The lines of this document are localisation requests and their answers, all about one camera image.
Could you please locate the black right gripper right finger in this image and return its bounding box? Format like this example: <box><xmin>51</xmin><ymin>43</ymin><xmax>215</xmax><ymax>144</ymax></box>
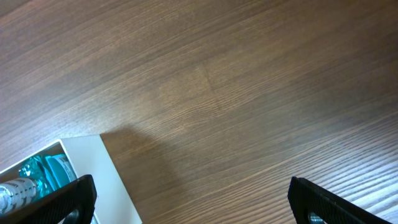
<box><xmin>287</xmin><ymin>177</ymin><xmax>389</xmax><ymax>224</ymax></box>

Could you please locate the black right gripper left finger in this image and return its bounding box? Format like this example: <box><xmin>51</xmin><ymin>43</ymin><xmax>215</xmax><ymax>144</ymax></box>
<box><xmin>1</xmin><ymin>174</ymin><xmax>97</xmax><ymax>224</ymax></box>

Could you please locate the blue mouthwash bottle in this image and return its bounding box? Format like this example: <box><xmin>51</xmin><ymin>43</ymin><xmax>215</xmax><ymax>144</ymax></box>
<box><xmin>1</xmin><ymin>154</ymin><xmax>76</xmax><ymax>215</ymax></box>

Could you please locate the white open cardboard box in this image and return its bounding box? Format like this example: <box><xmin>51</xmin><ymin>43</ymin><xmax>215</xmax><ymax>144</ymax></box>
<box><xmin>0</xmin><ymin>134</ymin><xmax>143</xmax><ymax>224</ymax></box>

